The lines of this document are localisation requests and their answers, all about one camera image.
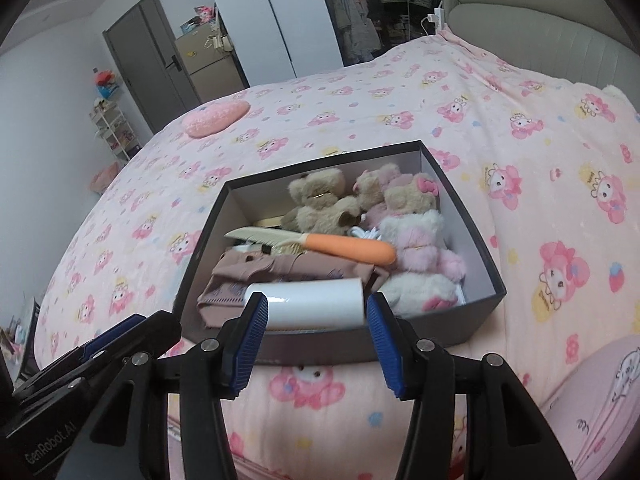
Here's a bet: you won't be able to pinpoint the red and blue plush toy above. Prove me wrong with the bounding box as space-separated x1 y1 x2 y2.
94 69 121 99

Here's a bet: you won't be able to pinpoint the mauve garment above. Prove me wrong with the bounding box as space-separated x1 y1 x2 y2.
196 250 391 331

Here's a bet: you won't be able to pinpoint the white plush with pink bow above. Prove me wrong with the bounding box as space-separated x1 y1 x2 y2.
382 272 461 317

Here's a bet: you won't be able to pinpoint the pink floor basket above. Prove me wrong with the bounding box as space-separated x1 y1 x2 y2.
90 164 126 195

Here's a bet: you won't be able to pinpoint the grey door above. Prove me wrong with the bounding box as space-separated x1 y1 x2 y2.
103 0 201 133

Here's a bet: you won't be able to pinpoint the black storage box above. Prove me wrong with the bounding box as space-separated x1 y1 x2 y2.
172 140 508 367

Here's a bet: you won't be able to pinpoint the pink printed blanket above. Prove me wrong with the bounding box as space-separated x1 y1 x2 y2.
32 27 640 480

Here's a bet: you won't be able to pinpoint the grey padded headboard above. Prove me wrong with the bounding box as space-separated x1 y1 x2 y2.
440 0 640 111

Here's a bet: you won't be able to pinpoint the white wall charger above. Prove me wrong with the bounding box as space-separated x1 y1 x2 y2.
426 7 449 34

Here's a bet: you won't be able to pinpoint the beige cabinet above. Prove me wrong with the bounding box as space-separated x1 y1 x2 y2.
175 27 249 107

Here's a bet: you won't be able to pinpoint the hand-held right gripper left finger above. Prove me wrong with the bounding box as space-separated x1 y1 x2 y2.
75 292 269 480

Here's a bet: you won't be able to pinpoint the cream comb with orange handle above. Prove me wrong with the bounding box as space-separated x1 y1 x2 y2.
224 226 399 266

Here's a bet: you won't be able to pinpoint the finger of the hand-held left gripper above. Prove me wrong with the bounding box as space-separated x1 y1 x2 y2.
85 310 182 361
12 344 130 405

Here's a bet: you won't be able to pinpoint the white wardrobe doors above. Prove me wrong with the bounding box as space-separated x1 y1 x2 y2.
200 0 346 87

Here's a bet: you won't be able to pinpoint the open closet with clothes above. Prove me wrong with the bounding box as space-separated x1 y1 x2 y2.
312 0 446 67

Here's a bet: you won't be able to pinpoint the pink printed pillow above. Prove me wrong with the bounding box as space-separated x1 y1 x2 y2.
542 335 640 480

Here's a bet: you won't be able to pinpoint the boxes on cabinet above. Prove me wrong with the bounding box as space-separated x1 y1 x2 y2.
180 4 227 37

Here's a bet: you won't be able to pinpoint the white and pink plush bear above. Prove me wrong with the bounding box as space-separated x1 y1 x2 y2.
378 210 468 283

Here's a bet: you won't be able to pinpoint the pink heart pillow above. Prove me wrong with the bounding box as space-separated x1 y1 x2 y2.
184 100 251 139

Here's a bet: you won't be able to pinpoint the beige bear with pink bow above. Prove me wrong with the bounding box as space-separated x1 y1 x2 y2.
382 172 442 217

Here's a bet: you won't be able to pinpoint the pinkish beige teddy bear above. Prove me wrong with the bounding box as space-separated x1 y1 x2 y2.
352 162 407 212

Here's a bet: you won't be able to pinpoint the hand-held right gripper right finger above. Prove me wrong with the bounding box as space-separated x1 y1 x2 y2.
367 291 576 480

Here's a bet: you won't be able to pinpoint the white shelf rack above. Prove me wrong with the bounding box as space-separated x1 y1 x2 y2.
90 100 144 162

